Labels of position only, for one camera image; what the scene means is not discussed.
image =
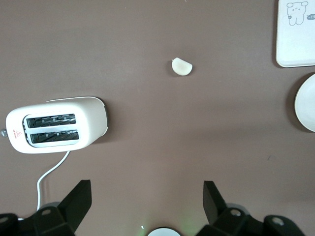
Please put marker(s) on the white half-round steamed bun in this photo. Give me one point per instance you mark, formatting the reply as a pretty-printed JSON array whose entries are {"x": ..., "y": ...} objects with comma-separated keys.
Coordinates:
[{"x": 181, "y": 67}]

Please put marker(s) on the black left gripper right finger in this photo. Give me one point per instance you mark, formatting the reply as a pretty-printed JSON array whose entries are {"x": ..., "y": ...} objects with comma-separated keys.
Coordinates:
[{"x": 221, "y": 218}]

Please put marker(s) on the cream tray with bear drawing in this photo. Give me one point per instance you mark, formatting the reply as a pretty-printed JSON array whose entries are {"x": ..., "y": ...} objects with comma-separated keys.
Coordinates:
[{"x": 295, "y": 46}]

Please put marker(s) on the cream round plate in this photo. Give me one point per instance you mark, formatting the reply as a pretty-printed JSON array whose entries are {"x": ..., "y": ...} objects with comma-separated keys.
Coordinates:
[{"x": 307, "y": 103}]

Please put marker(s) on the white two-slot toaster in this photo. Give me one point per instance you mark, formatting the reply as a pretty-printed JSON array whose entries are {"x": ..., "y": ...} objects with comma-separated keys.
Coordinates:
[{"x": 91, "y": 118}]

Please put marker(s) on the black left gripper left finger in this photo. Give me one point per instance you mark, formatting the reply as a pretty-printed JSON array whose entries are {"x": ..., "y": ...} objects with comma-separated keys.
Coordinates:
[{"x": 61, "y": 216}]

